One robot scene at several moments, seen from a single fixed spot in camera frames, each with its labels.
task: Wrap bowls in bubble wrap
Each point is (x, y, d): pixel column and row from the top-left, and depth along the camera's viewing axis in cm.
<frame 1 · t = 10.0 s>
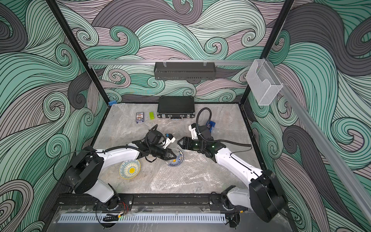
left hand: (176, 156, 81), fingers closed
right hand: (179, 144, 80), fingers open
yellow centre patterned bowl: (129, 169, 85), on the table
clear bubble wrap sheet: (199, 173, 84), on the table
blue playing cards box: (139, 117, 112), on the table
green toy brick: (151, 115, 115), on the table
black hard case: (176, 108, 120), on the table
blue tape dispenser: (210, 124, 105), point 3 cm above the table

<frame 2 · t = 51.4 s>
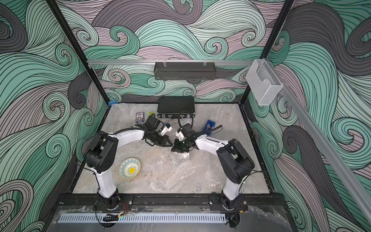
left hand: (171, 143, 89), fingers closed
right hand: (170, 151, 86), fingers closed
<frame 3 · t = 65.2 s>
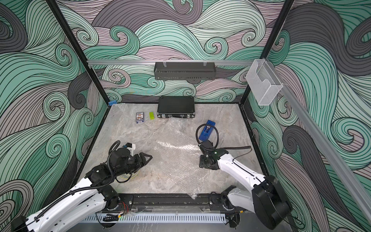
left hand: (149, 158, 75), fingers open
right hand: (203, 164, 84), fingers open
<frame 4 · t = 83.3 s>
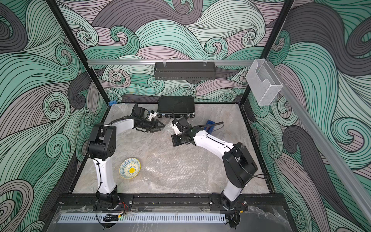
left hand: (162, 126, 96), fingers open
right hand: (171, 141, 86), fingers closed
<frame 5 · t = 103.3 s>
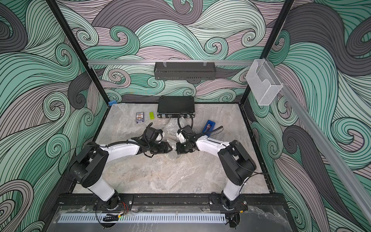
left hand: (168, 148, 89), fingers open
right hand: (175, 151, 88), fingers closed
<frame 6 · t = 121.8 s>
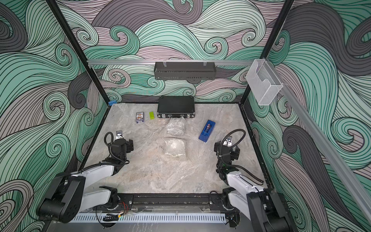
left hand: (120, 140, 89), fingers open
right hand: (227, 144, 86), fingers open
